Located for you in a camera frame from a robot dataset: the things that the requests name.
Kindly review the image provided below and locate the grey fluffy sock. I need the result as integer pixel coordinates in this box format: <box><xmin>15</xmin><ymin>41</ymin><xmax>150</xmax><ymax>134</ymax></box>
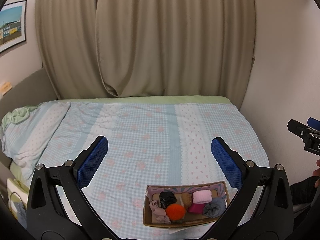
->
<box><xmin>202</xmin><ymin>198</ymin><xmax>226</xmax><ymax>218</ymax></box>

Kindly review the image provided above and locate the pink knit cloth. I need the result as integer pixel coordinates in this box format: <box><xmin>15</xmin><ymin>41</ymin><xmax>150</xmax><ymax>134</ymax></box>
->
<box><xmin>193</xmin><ymin>190</ymin><xmax>212</xmax><ymax>204</ymax></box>

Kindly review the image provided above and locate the magenta pouch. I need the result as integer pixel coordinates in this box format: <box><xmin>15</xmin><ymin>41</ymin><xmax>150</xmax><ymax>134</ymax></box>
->
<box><xmin>188</xmin><ymin>203</ymin><xmax>205</xmax><ymax>215</ymax></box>

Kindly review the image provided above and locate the orange pompom toy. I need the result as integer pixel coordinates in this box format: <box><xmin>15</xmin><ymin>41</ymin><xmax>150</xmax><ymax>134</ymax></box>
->
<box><xmin>165</xmin><ymin>204</ymin><xmax>186</xmax><ymax>221</ymax></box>

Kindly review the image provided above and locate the black scrunchie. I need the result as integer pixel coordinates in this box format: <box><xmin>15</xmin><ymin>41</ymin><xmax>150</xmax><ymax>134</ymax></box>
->
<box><xmin>159</xmin><ymin>191</ymin><xmax>177</xmax><ymax>209</ymax></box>

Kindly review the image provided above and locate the dusty pink strap garment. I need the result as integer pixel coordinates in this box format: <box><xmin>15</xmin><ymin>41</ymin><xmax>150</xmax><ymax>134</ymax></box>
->
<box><xmin>149</xmin><ymin>199</ymin><xmax>171</xmax><ymax>224</ymax></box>

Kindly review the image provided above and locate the brown knit slipper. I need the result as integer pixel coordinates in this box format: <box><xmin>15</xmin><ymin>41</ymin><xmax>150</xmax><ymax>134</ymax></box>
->
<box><xmin>180</xmin><ymin>192</ymin><xmax>193</xmax><ymax>209</ymax></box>

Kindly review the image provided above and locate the person's right hand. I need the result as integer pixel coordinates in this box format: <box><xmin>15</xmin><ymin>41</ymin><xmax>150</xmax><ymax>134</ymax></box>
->
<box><xmin>312</xmin><ymin>159</ymin><xmax>320</xmax><ymax>188</ymax></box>

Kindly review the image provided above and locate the floral green blanket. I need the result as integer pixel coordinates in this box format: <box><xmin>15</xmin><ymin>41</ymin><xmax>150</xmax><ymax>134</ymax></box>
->
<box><xmin>7</xmin><ymin>161</ymin><xmax>30</xmax><ymax>229</ymax></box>

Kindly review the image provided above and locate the pillow in checkered case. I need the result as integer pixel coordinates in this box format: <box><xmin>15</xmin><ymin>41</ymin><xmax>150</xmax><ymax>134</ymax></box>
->
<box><xmin>1</xmin><ymin>101</ymin><xmax>71</xmax><ymax>172</ymax></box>

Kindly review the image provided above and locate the cardboard box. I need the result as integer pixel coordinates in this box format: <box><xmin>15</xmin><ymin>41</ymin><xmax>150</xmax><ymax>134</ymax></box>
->
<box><xmin>143</xmin><ymin>181</ymin><xmax>230</xmax><ymax>229</ymax></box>

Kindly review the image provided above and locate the blue checkered floral bedspread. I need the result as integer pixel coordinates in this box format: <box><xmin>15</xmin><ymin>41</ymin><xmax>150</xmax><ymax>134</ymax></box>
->
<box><xmin>27</xmin><ymin>101</ymin><xmax>271</xmax><ymax>240</ymax></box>

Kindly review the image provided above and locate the green mattress sheet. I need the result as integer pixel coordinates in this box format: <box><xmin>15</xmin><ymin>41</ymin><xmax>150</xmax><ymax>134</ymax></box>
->
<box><xmin>60</xmin><ymin>95</ymin><xmax>232</xmax><ymax>105</ymax></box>

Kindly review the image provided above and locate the beige headboard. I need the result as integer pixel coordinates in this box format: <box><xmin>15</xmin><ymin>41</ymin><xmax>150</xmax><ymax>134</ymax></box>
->
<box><xmin>0</xmin><ymin>67</ymin><xmax>60</xmax><ymax>168</ymax></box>

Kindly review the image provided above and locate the beige curtain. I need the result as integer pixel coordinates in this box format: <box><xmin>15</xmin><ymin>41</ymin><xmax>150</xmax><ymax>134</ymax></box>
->
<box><xmin>35</xmin><ymin>0</ymin><xmax>255</xmax><ymax>107</ymax></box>

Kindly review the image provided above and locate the framed picture on wall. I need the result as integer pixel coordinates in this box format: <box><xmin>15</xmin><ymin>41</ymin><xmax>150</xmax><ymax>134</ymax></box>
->
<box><xmin>0</xmin><ymin>0</ymin><xmax>27</xmax><ymax>53</ymax></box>

